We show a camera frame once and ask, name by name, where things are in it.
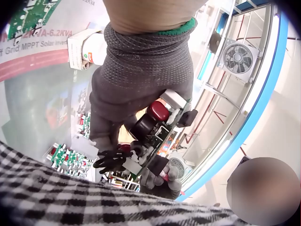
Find person's left hand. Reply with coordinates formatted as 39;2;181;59
89;0;209;151

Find person's right hand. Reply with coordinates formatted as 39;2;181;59
139;162;183;201

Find person's left fingers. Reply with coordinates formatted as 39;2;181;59
89;104;138;151

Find person's right fingers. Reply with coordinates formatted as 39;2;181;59
140;164;182;190

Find green circuit board with components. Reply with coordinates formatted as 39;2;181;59
122;89;198;177

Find pile of green circuit boards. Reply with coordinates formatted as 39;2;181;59
46;113;97;180

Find person's body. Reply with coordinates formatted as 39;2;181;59
0;140;255;226

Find white tube in cardboard box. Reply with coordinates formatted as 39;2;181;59
67;30;107;70

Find white printed banner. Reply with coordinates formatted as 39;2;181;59
0;0;108;83

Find large green circuit board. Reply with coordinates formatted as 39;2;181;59
9;0;62;45

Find black cable bundle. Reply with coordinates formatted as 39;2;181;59
94;150;132;175

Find blue and white frame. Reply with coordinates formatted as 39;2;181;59
176;9;290;202

